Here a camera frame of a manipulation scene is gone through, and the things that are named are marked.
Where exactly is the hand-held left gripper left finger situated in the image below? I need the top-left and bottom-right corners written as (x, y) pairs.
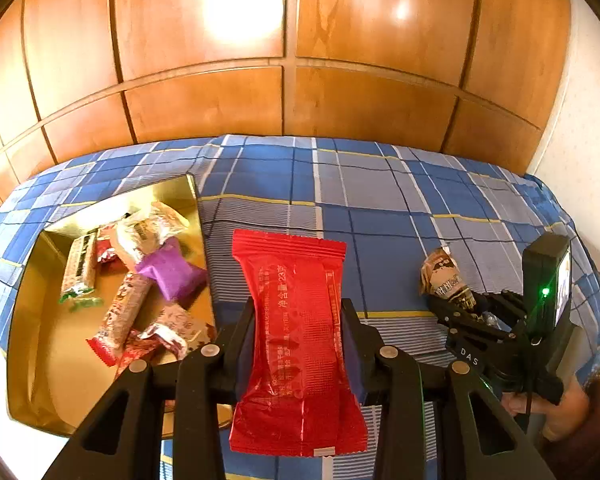
top-left (42, 297), bottom-right (256, 480)

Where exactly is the large plain red snack packet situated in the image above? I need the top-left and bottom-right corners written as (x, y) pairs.
top-left (228, 228), bottom-right (370, 458)

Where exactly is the beige green snack packet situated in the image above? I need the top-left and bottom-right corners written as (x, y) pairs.
top-left (59, 232), bottom-right (103, 311)

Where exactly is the purple snack packet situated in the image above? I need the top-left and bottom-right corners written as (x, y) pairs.
top-left (135, 237), bottom-right (208, 302)

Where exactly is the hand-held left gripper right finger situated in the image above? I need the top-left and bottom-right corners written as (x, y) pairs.
top-left (340, 299), bottom-right (556, 480)

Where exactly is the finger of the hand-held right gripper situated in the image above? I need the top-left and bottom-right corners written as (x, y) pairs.
top-left (426, 295), bottom-right (513, 347)
top-left (472, 289), bottom-right (528, 332)

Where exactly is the person's right forearm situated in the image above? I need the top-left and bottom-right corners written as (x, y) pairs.
top-left (540, 377), bottom-right (600, 480)

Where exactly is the long red white snack packet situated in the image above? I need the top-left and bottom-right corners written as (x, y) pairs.
top-left (86, 272), bottom-right (153, 367)

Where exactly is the white round snack packet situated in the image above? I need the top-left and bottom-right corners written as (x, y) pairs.
top-left (115, 212), bottom-right (173, 266)

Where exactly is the wooden wardrobe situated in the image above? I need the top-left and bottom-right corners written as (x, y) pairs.
top-left (0, 0), bottom-right (573, 206)

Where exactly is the gold tin box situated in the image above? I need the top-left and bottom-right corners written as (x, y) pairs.
top-left (6, 174), bottom-right (233, 438)

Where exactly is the blue plaid bed sheet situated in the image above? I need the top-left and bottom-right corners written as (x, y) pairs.
top-left (0, 134), bottom-right (600, 480)

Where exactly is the pink patterned snack packet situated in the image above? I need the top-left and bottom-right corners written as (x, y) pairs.
top-left (140, 305), bottom-right (218, 361)

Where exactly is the person's right hand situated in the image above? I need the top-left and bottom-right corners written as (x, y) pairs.
top-left (502, 377), bottom-right (591, 443)

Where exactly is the small dark red snack packet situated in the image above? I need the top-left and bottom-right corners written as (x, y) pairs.
top-left (95, 227), bottom-right (121, 266)

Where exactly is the gold black snack packet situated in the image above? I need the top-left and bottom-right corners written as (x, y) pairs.
top-left (419, 247), bottom-right (477, 311)

